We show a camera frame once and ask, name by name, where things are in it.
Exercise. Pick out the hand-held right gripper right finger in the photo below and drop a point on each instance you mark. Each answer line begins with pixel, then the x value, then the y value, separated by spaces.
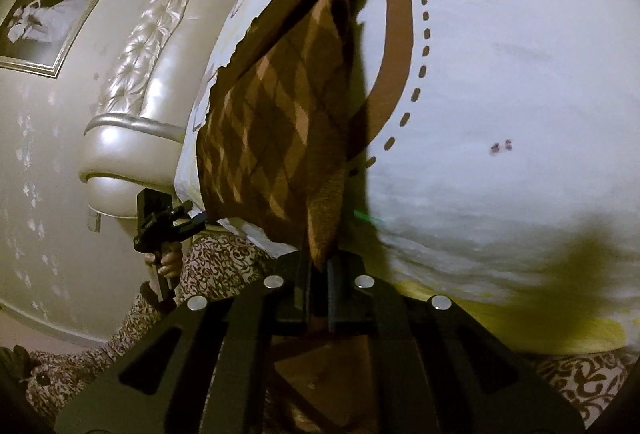
pixel 334 299

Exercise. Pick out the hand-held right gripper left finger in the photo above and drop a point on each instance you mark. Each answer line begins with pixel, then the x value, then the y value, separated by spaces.
pixel 306 289

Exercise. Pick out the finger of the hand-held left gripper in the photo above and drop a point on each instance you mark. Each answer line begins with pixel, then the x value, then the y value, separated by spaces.
pixel 187 226

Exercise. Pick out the brown argyle sweater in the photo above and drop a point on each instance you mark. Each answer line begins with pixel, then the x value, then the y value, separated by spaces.
pixel 280 123

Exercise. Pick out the person's left hand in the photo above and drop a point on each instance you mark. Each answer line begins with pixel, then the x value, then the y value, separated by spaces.
pixel 167 264

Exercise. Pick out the person's patterned clothing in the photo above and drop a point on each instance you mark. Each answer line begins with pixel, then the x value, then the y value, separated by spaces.
pixel 220 264

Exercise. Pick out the cream tufted leather headboard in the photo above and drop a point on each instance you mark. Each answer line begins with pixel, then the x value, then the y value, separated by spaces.
pixel 150 88

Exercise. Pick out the framed wall picture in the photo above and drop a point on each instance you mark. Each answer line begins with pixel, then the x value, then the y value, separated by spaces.
pixel 45 21

